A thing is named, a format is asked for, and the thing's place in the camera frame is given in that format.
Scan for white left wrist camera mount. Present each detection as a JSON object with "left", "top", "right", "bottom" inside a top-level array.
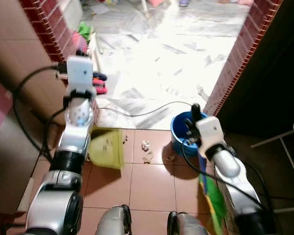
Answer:
[{"left": 66, "top": 56, "right": 95, "bottom": 96}]

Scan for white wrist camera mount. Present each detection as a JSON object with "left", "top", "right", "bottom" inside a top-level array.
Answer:
[
  {"left": 66, "top": 56, "right": 95, "bottom": 96},
  {"left": 196, "top": 116, "right": 227, "bottom": 153}
]

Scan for pink and black slippers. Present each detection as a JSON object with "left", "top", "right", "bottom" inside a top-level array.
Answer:
[{"left": 92, "top": 72, "right": 109, "bottom": 95}]

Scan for grey metal stand frame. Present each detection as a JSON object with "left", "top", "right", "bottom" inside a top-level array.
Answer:
[{"left": 249, "top": 128, "right": 294, "bottom": 214}]

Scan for pink cloth bundle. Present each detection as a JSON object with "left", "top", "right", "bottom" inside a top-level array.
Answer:
[{"left": 71, "top": 31, "right": 89, "bottom": 53}]

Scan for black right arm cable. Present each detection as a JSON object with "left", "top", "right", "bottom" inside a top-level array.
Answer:
[{"left": 181, "top": 141, "right": 265, "bottom": 212}]

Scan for black cable trailing to stand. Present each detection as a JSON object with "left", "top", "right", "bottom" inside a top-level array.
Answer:
[{"left": 244, "top": 163, "right": 294, "bottom": 202}]

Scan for crumpled brown paper scrap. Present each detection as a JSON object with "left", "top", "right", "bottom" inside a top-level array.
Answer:
[{"left": 142, "top": 152, "right": 154, "bottom": 164}]

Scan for short black left arm cable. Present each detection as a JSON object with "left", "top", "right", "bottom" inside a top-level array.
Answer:
[{"left": 43, "top": 105, "right": 69, "bottom": 160}]

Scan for silver left robot leg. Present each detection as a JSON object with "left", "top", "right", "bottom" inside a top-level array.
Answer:
[{"left": 95, "top": 204, "right": 133, "bottom": 235}]

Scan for yellow-green dustpan with red handle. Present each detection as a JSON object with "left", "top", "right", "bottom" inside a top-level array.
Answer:
[{"left": 88, "top": 126, "right": 125, "bottom": 171}]

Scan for long black left arm cable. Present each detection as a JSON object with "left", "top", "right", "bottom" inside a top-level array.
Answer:
[{"left": 12, "top": 63, "right": 69, "bottom": 163}]

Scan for blue plastic bucket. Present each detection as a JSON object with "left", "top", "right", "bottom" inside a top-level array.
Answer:
[{"left": 170, "top": 111, "right": 209, "bottom": 158}]

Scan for silver right robot leg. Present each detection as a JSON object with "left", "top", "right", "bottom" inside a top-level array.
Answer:
[{"left": 166, "top": 211, "right": 212, "bottom": 235}]

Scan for green cloth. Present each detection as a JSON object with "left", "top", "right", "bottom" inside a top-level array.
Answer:
[{"left": 78, "top": 22, "right": 92, "bottom": 43}]

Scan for thin black floor cable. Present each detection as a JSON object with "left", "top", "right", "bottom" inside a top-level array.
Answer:
[{"left": 95, "top": 101, "right": 195, "bottom": 118}]

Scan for white board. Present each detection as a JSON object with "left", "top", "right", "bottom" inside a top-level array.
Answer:
[{"left": 58, "top": 0, "right": 85, "bottom": 31}]

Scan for silver robot leg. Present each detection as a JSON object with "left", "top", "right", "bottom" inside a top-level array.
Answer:
[
  {"left": 166, "top": 211, "right": 212, "bottom": 235},
  {"left": 95, "top": 204, "right": 133, "bottom": 235}
]

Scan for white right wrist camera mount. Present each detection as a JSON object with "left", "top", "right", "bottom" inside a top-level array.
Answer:
[{"left": 196, "top": 116, "right": 227, "bottom": 153}]

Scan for white rack frame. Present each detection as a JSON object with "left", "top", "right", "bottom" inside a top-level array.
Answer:
[{"left": 88, "top": 31, "right": 102, "bottom": 75}]

